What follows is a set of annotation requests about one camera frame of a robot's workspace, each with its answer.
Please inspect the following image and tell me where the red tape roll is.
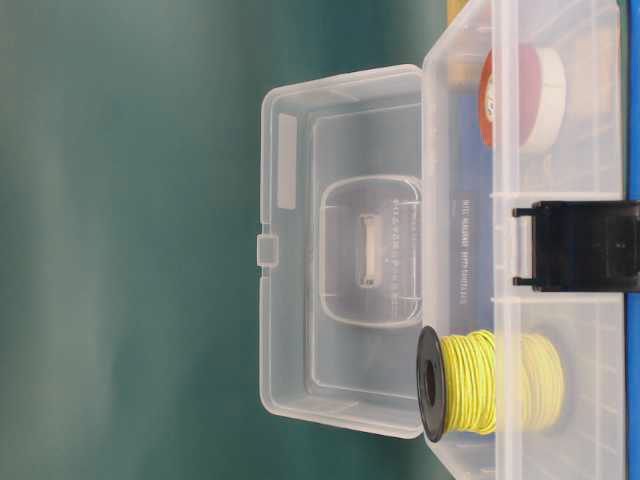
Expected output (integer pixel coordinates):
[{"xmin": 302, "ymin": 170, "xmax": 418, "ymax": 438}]
[{"xmin": 478, "ymin": 42, "xmax": 545, "ymax": 150}]

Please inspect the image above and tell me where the black tool box latch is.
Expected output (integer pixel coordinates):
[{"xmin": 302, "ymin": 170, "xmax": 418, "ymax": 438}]
[{"xmin": 512, "ymin": 200, "xmax": 639, "ymax": 293}]

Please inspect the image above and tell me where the white tape roll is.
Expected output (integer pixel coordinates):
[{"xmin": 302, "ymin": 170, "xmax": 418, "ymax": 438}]
[{"xmin": 520, "ymin": 47, "xmax": 567, "ymax": 154}]

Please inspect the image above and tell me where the yellow wire spool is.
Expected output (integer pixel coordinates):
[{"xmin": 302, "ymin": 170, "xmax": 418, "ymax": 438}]
[{"xmin": 416, "ymin": 326, "xmax": 568, "ymax": 443}]

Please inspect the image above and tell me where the clear plastic tool box base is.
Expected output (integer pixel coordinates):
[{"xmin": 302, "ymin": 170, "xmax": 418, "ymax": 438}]
[{"xmin": 422, "ymin": 1, "xmax": 627, "ymax": 479}]

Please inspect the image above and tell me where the clear plastic tool box lid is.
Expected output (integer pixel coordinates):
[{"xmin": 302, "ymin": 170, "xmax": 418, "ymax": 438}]
[{"xmin": 256, "ymin": 65, "xmax": 425, "ymax": 439}]

